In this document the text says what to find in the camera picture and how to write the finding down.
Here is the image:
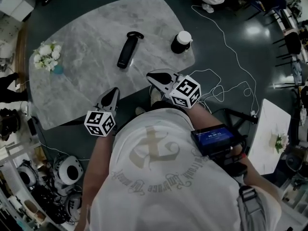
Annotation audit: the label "pink flower bouquet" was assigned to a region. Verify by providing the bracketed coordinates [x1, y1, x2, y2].
[270, 133, 290, 154]

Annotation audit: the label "white headset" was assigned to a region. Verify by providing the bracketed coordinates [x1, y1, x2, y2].
[57, 155, 84, 185]
[64, 193, 83, 217]
[16, 164, 37, 187]

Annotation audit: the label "grey marble table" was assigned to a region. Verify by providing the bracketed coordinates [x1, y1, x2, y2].
[28, 0, 196, 131]

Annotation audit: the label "teal vase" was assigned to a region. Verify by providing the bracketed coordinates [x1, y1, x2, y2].
[51, 64, 65, 77]

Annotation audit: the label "person's right shoe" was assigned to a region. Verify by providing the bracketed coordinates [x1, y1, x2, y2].
[150, 88, 164, 107]

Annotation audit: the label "black handheld device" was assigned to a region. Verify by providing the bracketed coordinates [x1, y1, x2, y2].
[116, 30, 145, 70]

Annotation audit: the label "white floor cable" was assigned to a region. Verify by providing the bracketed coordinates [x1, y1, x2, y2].
[191, 4, 261, 117]

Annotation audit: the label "white cabinet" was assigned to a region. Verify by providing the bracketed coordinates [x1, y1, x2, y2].
[0, 0, 35, 22]

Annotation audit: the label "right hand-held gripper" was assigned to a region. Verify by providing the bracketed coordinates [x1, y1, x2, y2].
[146, 68, 202, 109]

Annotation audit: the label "person's left forearm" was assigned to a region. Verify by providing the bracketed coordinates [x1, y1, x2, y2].
[76, 133, 114, 231]

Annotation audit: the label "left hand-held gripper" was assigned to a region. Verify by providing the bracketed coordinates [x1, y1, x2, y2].
[84, 87, 121, 138]

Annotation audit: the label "black bag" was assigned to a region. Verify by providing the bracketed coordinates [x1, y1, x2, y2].
[0, 107, 22, 141]

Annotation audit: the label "grey shoulder strap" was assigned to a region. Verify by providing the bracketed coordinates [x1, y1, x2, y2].
[237, 185, 267, 231]

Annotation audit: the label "person in white shirt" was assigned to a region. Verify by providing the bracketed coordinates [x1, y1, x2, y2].
[88, 106, 282, 231]

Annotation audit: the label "white flower bouquet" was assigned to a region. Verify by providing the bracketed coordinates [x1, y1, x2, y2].
[33, 40, 63, 72]

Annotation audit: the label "person's right forearm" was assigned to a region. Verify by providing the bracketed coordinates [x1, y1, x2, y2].
[189, 102, 265, 185]

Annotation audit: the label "white marble table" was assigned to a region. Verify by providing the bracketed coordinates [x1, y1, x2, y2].
[225, 98, 292, 176]

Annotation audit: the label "black jar with white lid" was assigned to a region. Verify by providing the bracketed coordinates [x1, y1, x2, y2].
[170, 30, 193, 55]

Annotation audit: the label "black chair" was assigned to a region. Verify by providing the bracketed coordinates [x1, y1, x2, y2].
[273, 31, 303, 67]
[247, 0, 288, 21]

